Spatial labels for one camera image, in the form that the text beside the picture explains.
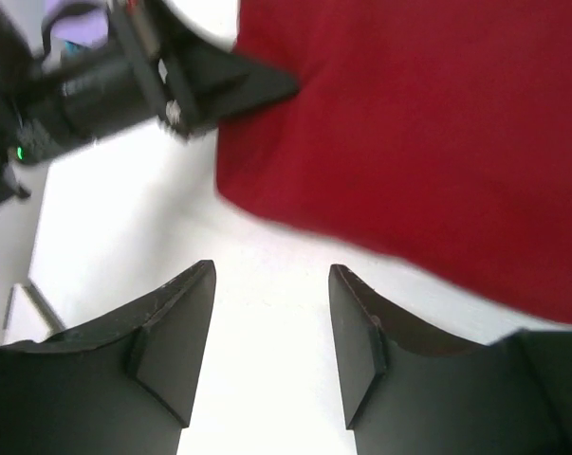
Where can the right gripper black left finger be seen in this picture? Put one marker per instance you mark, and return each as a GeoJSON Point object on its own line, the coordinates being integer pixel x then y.
{"type": "Point", "coordinates": [123, 383]}

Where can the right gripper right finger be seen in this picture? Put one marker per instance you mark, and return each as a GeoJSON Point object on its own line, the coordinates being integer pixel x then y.
{"type": "Point", "coordinates": [408, 387]}

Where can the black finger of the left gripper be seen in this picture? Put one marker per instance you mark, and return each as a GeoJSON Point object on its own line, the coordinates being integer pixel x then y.
{"type": "Point", "coordinates": [209, 82]}

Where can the lavender t-shirt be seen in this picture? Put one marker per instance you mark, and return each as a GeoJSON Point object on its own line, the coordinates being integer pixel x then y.
{"type": "Point", "coordinates": [83, 23]}

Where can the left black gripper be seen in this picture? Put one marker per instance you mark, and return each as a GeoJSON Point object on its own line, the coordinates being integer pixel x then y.
{"type": "Point", "coordinates": [143, 70]}

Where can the red garment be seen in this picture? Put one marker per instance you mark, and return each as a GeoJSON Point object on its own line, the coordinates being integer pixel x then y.
{"type": "Point", "coordinates": [439, 132]}

